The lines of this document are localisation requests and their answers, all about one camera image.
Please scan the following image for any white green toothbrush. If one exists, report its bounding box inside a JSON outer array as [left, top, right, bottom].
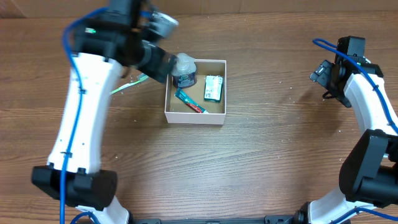
[[110, 73, 149, 95]]

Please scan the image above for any green red toothpaste tube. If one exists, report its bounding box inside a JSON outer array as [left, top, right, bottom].
[[175, 88, 208, 113]]

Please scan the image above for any green white soap bar pack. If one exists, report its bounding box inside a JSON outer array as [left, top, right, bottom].
[[204, 75, 224, 103]]

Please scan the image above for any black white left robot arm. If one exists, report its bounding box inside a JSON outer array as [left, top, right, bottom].
[[31, 0, 178, 223]]

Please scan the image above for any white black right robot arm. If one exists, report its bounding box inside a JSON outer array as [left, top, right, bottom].
[[287, 36, 397, 223]]

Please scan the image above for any white cardboard box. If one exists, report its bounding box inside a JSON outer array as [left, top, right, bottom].
[[164, 59, 227, 125]]

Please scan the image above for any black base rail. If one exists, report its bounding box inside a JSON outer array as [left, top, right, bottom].
[[131, 215, 294, 224]]

